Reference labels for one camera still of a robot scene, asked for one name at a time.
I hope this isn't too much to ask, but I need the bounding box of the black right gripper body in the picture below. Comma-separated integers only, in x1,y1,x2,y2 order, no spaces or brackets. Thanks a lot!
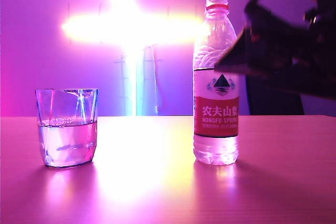
287,0,336,102

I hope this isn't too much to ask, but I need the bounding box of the clear octagonal plastic cup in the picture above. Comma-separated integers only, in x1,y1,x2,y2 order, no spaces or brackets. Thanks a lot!
35,88,99,169

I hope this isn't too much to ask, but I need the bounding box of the thin white hanging cable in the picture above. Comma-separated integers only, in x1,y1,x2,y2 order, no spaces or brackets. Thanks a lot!
151,45,160,115

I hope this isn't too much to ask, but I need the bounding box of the glowing white light bar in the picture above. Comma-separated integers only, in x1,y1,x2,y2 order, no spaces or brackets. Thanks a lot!
61,13,208,44

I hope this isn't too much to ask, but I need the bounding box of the clear mineral water bottle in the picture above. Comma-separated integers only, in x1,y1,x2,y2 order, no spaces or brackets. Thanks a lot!
193,0,241,166

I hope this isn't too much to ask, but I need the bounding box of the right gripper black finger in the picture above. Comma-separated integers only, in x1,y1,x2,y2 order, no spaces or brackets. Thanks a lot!
214,24,298,84
243,0,303,35

